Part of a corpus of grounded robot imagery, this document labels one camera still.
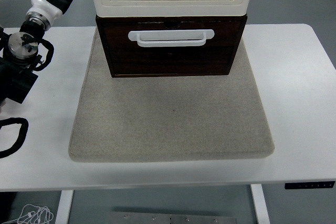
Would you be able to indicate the black table control panel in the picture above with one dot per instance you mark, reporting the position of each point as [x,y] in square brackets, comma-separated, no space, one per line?
[309,185]

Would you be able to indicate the grey fabric mat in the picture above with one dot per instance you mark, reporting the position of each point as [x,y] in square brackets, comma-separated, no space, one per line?
[170,116]

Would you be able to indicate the white table leg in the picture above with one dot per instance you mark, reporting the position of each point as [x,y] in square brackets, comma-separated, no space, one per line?
[260,205]
[63,205]

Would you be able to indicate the dark wooden drawer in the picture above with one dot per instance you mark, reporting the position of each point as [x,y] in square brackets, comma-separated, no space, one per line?
[115,32]

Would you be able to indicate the dark wooden drawer housing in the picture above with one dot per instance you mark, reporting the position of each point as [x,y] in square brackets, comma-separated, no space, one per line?
[170,62]

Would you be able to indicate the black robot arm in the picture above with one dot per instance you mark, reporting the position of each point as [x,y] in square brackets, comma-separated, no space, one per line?
[18,64]

